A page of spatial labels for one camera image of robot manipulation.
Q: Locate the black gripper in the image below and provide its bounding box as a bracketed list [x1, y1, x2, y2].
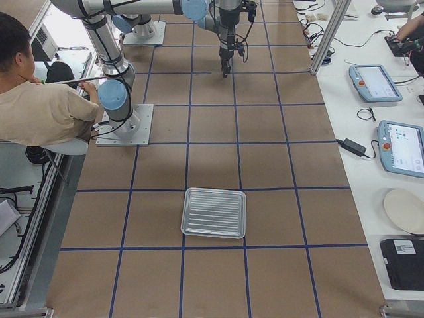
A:
[219, 47, 234, 78]

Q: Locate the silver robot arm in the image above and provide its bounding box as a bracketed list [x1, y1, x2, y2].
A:
[52, 1, 208, 145]
[103, 1, 256, 77]

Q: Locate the silver metal tray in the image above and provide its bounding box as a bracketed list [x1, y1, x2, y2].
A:
[180, 187, 246, 239]

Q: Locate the black power adapter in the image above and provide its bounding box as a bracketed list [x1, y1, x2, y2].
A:
[336, 138, 366, 157]

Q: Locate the upper blue teach pendant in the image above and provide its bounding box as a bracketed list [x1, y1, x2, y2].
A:
[348, 64, 403, 103]

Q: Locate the blue teach pendant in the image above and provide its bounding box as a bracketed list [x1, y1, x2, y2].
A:
[377, 120, 423, 178]
[348, 64, 403, 103]

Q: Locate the lower blue teach pendant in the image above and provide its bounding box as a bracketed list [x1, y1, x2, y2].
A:
[377, 120, 423, 178]

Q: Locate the person in beige shirt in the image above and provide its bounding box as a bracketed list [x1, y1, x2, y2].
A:
[1, 13, 101, 146]

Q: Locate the cream round plate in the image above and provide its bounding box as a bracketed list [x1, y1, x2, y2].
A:
[384, 189, 423, 236]

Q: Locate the black laptop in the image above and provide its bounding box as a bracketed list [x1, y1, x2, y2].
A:
[380, 239, 423, 291]

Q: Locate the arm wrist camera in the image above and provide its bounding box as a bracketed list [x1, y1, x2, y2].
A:
[235, 39, 249, 63]

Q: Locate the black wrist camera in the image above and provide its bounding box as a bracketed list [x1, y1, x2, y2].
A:
[240, 0, 257, 23]

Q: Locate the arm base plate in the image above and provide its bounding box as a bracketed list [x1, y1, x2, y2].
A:
[95, 104, 154, 146]
[123, 21, 166, 46]

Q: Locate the aluminium frame post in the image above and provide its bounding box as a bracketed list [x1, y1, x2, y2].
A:
[310, 0, 351, 76]

